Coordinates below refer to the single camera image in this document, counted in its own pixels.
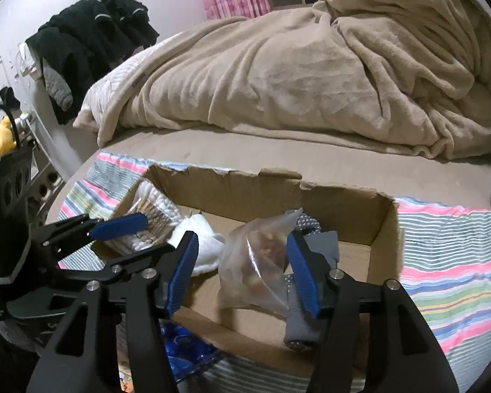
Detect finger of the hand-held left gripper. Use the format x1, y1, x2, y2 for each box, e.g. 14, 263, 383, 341
53, 237, 191, 284
35, 212, 149, 256

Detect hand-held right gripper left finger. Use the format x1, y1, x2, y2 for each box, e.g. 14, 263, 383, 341
27, 231, 200, 393

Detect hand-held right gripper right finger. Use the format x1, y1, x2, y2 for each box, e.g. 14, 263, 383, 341
285, 231, 460, 393

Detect clear plastic snack bag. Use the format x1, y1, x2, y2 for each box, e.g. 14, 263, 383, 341
219, 208, 308, 317

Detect brown cardboard box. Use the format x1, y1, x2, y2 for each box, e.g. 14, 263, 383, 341
91, 163, 404, 378

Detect white cloth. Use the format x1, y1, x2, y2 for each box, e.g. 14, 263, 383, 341
167, 214, 228, 276

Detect white perforated rack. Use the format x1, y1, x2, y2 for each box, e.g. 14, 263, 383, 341
24, 158, 63, 207

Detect grey dotted sock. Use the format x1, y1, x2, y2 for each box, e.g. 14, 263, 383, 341
283, 213, 341, 353

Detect blue plastic packet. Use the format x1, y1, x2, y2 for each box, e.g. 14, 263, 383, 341
159, 321, 220, 378

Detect beige bed mattress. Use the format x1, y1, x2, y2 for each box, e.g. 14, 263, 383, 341
36, 125, 491, 224

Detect grey hanging garment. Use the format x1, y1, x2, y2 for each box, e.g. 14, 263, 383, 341
42, 63, 75, 112

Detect white patterned pillow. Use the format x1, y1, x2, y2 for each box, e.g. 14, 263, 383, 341
79, 54, 153, 128

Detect striped blanket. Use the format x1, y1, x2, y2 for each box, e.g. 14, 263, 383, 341
56, 151, 491, 393

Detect black hanging clothing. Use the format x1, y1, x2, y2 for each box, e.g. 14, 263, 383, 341
25, 0, 161, 126

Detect beige fleece blanket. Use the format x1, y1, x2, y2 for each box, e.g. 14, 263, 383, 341
73, 0, 491, 161

